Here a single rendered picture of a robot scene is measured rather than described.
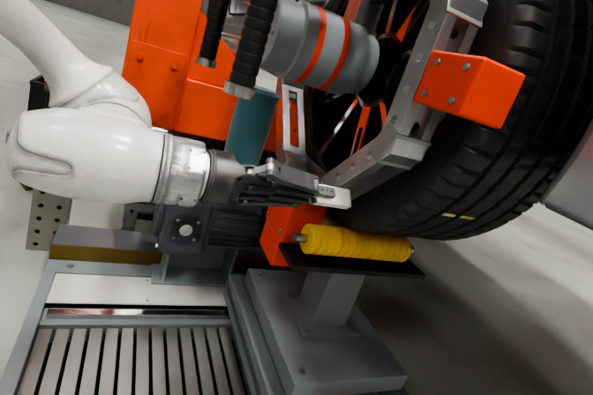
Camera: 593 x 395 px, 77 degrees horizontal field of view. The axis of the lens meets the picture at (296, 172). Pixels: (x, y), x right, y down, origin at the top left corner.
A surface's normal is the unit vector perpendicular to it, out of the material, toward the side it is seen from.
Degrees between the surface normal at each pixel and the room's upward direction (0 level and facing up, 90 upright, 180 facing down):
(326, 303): 90
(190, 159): 45
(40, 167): 94
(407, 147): 90
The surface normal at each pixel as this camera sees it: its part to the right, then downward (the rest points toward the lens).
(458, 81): -0.89, -0.17
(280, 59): 0.12, 0.81
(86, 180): 0.23, 0.50
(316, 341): 0.30, -0.91
